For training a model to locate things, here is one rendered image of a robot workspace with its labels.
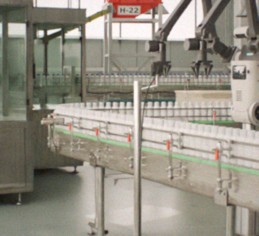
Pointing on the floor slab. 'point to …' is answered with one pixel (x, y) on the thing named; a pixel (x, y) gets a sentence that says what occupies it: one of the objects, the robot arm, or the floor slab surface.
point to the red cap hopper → (136, 8)
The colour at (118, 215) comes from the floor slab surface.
